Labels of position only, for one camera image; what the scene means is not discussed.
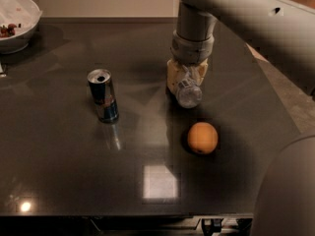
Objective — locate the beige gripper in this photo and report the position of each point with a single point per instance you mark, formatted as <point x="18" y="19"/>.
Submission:
<point x="189" y="52"/>

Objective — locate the clear plastic water bottle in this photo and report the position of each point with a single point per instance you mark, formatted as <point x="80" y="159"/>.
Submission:
<point x="188" y="93"/>

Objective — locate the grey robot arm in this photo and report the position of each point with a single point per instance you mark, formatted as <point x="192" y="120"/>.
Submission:
<point x="283" y="32"/>

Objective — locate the redbull can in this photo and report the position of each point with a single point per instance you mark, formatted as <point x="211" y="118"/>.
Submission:
<point x="102" y="90"/>

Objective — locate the orange fruit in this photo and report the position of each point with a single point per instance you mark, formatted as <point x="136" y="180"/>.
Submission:
<point x="202" y="138"/>

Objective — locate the white bowl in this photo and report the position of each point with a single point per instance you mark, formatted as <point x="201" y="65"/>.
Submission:
<point x="17" y="42"/>

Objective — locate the red snacks in bowl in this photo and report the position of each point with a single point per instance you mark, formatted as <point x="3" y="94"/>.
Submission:
<point x="8" y="31"/>

